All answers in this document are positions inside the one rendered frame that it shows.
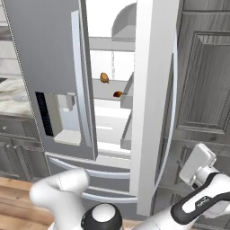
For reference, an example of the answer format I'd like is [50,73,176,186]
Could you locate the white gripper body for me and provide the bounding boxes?
[179,143,217,187]

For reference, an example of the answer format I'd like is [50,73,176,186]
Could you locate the low grey cupboard door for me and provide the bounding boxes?
[151,137,230,230]

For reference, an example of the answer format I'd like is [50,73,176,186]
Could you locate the plain silver fridge door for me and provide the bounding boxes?
[120,0,181,217]

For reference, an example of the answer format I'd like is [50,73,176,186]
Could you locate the tall grey cupboard door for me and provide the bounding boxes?
[174,0,230,142]

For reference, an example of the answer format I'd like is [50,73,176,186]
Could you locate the silver fridge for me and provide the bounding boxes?
[3,0,181,217]

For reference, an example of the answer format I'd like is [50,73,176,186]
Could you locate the brown chicken drumstick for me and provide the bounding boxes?
[99,72,111,84]

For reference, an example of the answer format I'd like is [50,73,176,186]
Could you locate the silver fridge door with dispenser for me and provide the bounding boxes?
[3,0,99,162]

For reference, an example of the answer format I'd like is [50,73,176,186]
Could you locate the silver freezer drawer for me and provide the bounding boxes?
[44,152,139,212]

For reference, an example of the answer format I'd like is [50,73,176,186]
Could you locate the grey base cupboards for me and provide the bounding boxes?
[0,113,51,182]

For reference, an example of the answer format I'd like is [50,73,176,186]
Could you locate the silver plain door handle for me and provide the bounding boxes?
[154,30,180,187]

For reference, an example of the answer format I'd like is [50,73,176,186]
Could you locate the silver freezer drawer handle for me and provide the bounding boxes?
[49,156,132,180]

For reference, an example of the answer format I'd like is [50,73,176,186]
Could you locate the silver dispenser door handle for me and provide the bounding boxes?
[70,10,93,148]

